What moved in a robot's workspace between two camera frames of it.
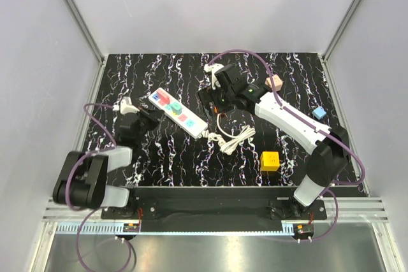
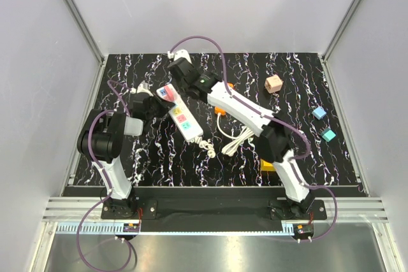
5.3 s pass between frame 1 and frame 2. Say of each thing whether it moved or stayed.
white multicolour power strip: moved
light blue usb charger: stayed
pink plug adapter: moved
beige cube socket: stayed
